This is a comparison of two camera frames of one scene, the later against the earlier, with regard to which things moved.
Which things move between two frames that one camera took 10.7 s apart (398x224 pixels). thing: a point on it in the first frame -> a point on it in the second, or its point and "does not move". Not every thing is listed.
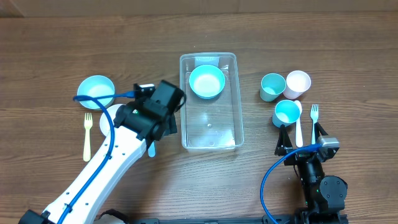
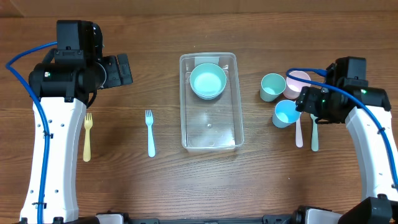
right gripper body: (296, 158) -> (317, 102)
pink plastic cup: (297, 82) does not move
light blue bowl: (96, 86) -> (208, 80)
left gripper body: (171, 126) -> (124, 70)
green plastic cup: (272, 85) does not move
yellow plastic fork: (87, 153) does not move
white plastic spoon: (299, 132) does not move
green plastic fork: (314, 116) does not move
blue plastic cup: (286, 112) does not move
